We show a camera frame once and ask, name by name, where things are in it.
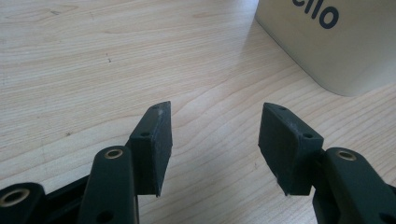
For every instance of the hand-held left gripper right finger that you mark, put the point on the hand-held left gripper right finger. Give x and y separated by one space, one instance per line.
286 149

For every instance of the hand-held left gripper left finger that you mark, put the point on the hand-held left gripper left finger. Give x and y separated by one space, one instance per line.
152 149

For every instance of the cream square container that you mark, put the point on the cream square container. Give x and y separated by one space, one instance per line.
336 53

